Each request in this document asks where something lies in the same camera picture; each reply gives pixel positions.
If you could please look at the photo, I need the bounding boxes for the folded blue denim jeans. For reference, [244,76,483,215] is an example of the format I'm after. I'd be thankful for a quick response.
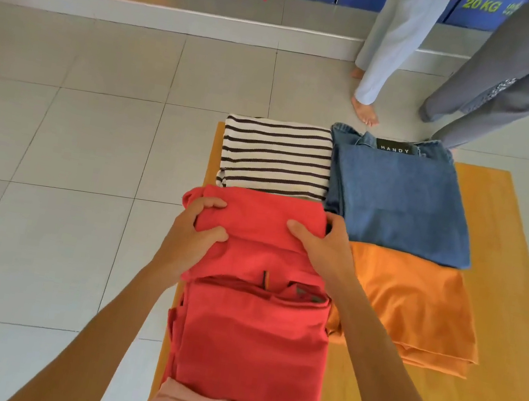
[312,121,490,271]

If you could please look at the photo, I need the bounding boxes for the folded striped shirt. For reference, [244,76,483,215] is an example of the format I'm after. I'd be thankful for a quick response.
[215,111,339,205]

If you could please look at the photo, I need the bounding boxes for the person's right forearm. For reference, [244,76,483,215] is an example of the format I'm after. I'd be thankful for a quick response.
[313,275,500,401]

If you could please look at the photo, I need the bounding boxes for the folded orange cloth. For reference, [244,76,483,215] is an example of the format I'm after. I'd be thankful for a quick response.
[321,238,495,381]

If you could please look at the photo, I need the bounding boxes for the person's left forearm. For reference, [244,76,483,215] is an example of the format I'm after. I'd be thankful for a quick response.
[7,241,185,401]

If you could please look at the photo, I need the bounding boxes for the red garment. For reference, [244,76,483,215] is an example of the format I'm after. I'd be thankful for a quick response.
[151,178,353,401]

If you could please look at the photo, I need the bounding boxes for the person's right hand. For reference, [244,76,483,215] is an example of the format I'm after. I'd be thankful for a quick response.
[276,205,368,301]

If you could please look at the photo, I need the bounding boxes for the person's left hand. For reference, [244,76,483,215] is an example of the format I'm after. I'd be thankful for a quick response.
[149,189,235,295]

